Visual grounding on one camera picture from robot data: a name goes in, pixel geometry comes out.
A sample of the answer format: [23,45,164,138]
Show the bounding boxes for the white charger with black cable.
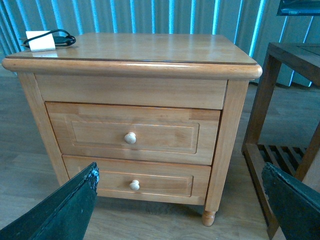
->
[20,29,76,52]

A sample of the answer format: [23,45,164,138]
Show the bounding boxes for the dark wooden side table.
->
[242,43,320,240]

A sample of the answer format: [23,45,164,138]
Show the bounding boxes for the wooden drawer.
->
[63,155,211,205]
[46,102,220,165]

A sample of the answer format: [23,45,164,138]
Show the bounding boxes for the light wooden nightstand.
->
[2,33,262,226]

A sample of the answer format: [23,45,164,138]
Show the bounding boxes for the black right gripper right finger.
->
[261,162,320,240]

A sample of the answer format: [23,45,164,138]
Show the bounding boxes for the round wooden lower drawer knob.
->
[129,179,140,191]

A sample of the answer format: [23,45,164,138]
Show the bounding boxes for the black monitor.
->
[277,0,320,16]

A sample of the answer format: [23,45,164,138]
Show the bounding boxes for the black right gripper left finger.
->
[0,162,99,240]

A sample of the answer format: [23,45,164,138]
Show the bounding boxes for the grey pleated curtain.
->
[0,0,320,88]

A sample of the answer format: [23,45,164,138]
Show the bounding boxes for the round wooden upper drawer knob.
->
[124,132,137,145]

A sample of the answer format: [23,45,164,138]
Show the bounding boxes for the round wooden drawer knob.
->
[129,179,140,191]
[124,132,137,145]

